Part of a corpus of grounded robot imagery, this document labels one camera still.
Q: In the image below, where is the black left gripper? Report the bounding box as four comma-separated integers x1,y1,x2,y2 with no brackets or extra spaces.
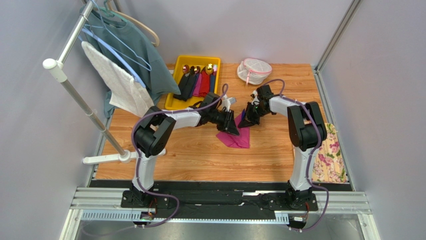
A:
209,110,241,137

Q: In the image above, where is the pink paper napkin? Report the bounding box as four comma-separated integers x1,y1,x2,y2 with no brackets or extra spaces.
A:
216,127,250,149

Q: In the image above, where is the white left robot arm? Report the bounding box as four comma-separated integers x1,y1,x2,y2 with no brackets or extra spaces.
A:
130,92,240,201

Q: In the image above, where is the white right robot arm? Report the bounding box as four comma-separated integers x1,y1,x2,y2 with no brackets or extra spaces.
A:
238,84,327,193

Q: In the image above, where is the red rolled napkin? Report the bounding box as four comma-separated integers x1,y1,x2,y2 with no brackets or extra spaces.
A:
199,63,214,97

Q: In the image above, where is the pink rolled napkin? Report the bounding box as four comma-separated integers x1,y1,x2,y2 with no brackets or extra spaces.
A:
192,67,202,97

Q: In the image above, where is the blue rolled napkin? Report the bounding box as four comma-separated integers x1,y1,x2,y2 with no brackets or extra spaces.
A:
209,64,218,93

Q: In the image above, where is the black rolled napkin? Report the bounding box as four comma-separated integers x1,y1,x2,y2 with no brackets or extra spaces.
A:
173,65,198,102

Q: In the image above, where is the white mesh laundry bag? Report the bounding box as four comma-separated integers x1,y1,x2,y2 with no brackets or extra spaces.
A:
236,57,272,85

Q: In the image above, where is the yellow plastic bin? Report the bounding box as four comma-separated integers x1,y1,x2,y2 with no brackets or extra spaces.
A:
164,55,221,110

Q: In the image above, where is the floral tray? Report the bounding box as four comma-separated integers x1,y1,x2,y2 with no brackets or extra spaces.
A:
312,123,349,184

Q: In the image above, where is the white towel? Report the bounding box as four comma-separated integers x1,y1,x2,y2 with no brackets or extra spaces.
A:
81,41,154,118

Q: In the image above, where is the beige hanger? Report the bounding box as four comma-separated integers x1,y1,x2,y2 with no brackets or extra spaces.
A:
103,0,160,47

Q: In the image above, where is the teal shirt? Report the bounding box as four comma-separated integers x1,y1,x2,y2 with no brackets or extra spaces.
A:
81,9,181,117

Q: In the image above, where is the blue hanger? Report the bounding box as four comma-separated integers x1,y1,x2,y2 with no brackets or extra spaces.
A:
79,10,152,88

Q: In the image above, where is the silver clothes rack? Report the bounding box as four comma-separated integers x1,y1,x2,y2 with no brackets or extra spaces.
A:
42,0,167,166

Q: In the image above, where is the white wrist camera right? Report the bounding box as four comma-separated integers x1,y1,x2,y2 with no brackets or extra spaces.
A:
250,90,260,106

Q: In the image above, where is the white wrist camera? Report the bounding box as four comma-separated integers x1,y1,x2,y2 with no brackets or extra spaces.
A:
250,90,260,106
219,94,237,112

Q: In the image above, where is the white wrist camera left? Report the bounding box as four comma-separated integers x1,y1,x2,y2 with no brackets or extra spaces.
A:
219,94,237,112

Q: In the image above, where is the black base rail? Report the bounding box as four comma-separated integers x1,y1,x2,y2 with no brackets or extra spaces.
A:
120,181,319,220

